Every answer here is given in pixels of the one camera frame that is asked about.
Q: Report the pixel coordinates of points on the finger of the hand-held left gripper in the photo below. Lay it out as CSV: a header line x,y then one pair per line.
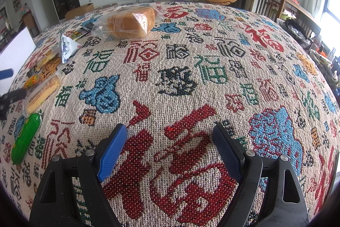
x,y
6,74
13,95

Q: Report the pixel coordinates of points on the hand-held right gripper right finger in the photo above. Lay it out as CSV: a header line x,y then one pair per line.
x,y
227,152

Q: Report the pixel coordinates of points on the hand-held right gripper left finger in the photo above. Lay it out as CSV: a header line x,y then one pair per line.
x,y
111,152

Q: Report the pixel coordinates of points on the long white box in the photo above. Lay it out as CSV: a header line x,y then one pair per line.
x,y
16,46

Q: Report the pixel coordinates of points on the beige cracker packet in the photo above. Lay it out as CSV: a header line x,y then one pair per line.
x,y
42,91

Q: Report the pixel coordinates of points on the orange cracker packet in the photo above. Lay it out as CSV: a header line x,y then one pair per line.
x,y
50,66

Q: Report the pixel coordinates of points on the green snack packet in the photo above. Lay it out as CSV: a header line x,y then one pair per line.
x,y
26,139

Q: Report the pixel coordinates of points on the black snack packet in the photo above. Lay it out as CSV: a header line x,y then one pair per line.
x,y
82,30

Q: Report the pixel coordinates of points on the wooden cabinet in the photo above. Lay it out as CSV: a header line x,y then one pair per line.
x,y
29,22

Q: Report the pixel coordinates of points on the silver triangular snack packet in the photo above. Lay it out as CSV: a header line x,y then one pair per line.
x,y
67,46

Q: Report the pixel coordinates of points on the printed woven tablecloth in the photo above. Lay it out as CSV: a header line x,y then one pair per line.
x,y
186,78

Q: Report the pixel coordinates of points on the cardboard box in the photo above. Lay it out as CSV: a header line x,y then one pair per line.
x,y
79,10

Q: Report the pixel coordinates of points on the bagged bread loaf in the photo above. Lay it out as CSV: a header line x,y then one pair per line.
x,y
130,23

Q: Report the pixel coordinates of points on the black plastic bag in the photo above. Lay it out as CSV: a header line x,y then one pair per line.
x,y
294,29

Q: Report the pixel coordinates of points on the green plastic basin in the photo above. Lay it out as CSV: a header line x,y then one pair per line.
x,y
287,14

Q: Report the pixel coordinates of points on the window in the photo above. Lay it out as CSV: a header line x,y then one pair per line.
x,y
332,11

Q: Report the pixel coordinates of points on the wall picture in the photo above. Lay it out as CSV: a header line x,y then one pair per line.
x,y
16,1

